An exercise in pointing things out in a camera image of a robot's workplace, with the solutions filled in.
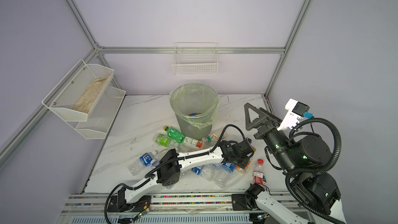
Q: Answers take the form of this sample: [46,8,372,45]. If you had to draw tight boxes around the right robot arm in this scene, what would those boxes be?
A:
[244,99,346,224]

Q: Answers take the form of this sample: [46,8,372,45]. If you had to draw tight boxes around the beige cloth in shelf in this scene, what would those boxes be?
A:
[73,76,109,114]

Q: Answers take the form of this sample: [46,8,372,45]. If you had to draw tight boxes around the grey mesh waste bin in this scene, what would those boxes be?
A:
[169,82,219,141]

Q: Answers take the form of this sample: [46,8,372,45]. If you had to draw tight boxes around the aluminium front rail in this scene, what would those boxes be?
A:
[60,190,318,216]

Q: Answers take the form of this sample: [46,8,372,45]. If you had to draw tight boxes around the blue label crushed bottle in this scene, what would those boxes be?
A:
[191,164,216,181]

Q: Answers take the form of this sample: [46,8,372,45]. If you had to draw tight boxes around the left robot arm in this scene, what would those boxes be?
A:
[103,124,255,224]

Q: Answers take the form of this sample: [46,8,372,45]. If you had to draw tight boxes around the white wire wall basket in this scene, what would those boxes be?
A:
[172,42,219,76]

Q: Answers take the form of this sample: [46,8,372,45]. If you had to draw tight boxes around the orange label bottle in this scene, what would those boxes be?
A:
[235,160,251,174]

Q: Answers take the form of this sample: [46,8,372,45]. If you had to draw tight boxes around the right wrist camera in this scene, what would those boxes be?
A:
[277,99,313,131]

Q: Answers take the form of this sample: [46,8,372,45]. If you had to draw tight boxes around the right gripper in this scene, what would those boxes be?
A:
[240,101,293,172]

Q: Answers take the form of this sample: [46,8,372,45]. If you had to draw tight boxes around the white red label bottle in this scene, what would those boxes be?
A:
[181,137,203,150]

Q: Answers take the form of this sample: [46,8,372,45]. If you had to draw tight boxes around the lower white mesh shelf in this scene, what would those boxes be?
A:
[66,86,125,140]

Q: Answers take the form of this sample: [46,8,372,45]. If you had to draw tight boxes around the white mesh shelf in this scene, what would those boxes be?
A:
[66,86,125,140]
[42,60,114,122]

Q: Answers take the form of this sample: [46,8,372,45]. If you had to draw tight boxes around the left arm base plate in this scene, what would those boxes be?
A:
[107,196,152,213]

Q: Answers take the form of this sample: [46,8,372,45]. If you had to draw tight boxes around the aluminium frame back rail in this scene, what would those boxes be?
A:
[97,47,286,54]

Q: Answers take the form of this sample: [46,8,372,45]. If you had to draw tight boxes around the blue label bottle left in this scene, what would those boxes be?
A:
[127,150,158,176]

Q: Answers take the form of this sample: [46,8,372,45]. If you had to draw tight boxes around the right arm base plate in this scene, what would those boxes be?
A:
[231,194,258,211]

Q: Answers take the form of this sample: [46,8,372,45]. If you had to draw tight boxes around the small green label bottle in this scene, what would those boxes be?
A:
[153,133,172,147]

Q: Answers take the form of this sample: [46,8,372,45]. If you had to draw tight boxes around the green soda bottle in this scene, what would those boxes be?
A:
[163,126,186,144]

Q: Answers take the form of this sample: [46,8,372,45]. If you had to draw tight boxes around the upper white mesh shelf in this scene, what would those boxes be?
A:
[42,60,114,122]

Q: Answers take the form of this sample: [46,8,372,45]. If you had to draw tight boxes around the green plastic bin liner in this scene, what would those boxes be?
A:
[169,81,220,130]

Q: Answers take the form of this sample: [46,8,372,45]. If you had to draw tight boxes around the red cap water bottle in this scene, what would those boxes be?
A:
[252,159,267,186]

